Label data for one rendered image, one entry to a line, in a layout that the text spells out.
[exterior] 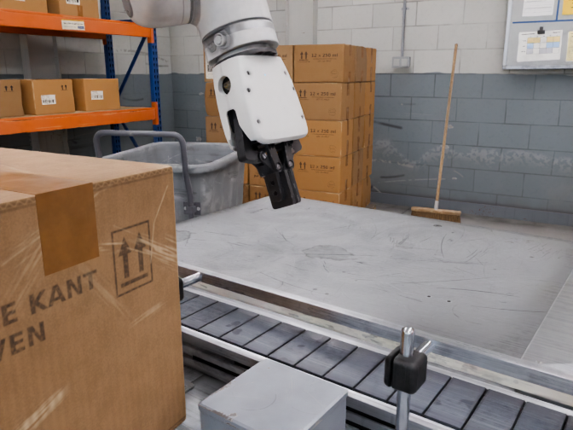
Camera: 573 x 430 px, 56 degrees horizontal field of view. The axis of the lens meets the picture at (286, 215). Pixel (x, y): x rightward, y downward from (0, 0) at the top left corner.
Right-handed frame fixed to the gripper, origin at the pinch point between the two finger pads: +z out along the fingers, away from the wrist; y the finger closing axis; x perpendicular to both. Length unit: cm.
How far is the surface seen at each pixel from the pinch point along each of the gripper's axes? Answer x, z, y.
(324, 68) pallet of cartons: 145, -71, 267
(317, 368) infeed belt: -0.2, 20.5, -3.2
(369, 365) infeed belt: -4.4, 22.0, 0.9
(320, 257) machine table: 28, 16, 41
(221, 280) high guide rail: 9.6, 8.5, -4.3
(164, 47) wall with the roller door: 397, -190, 375
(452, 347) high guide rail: -17.1, 18.2, -4.3
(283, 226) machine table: 46, 9, 56
